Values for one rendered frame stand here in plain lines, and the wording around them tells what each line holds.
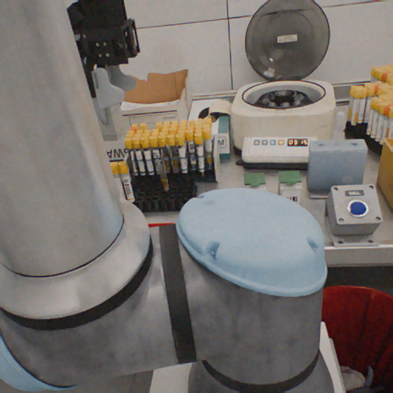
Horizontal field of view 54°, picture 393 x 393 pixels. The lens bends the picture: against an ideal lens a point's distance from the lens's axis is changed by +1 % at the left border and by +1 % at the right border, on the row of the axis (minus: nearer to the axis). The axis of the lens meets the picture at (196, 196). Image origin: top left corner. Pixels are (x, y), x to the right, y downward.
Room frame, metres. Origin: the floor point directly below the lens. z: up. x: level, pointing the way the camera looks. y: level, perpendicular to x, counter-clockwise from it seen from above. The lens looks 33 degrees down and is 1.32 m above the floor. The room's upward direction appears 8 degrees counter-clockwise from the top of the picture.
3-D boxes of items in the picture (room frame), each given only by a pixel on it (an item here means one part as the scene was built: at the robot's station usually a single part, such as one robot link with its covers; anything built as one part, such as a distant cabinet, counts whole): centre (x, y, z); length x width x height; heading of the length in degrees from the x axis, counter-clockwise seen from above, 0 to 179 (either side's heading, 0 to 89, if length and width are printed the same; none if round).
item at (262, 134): (0.89, -0.24, 0.94); 0.30 x 0.24 x 0.12; 162
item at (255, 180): (0.61, -0.11, 0.91); 0.05 x 0.04 x 0.07; 171
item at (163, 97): (1.00, 0.11, 0.95); 0.29 x 0.25 x 0.15; 171
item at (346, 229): (0.53, -0.26, 0.92); 0.13 x 0.07 x 0.08; 171
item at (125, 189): (0.69, 0.09, 0.93); 0.17 x 0.09 x 0.11; 82
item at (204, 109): (0.95, -0.07, 0.92); 0.24 x 0.12 x 0.10; 171
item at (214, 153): (0.79, 0.04, 0.91); 0.20 x 0.10 x 0.07; 81
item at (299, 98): (0.90, -0.24, 0.97); 0.15 x 0.15 x 0.07
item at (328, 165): (0.64, -0.28, 0.92); 0.10 x 0.07 x 0.10; 76
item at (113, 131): (0.66, 0.14, 1.08); 0.05 x 0.04 x 0.06; 167
